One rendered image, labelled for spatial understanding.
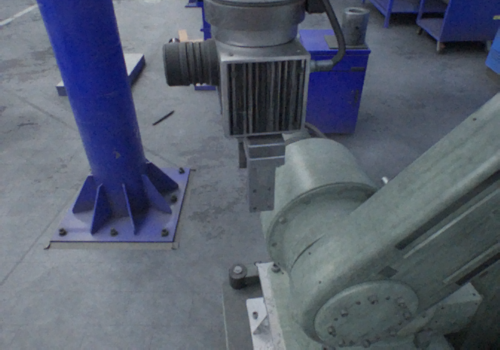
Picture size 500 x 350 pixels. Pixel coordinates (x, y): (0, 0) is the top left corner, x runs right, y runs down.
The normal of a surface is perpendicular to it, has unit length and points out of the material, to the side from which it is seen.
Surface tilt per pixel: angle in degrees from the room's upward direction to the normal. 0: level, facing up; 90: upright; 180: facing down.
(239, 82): 90
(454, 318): 90
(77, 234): 0
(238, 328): 0
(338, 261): 48
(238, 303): 0
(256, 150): 90
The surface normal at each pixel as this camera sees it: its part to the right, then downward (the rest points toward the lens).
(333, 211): -0.20, -0.78
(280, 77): 0.15, 0.58
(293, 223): -0.83, -0.37
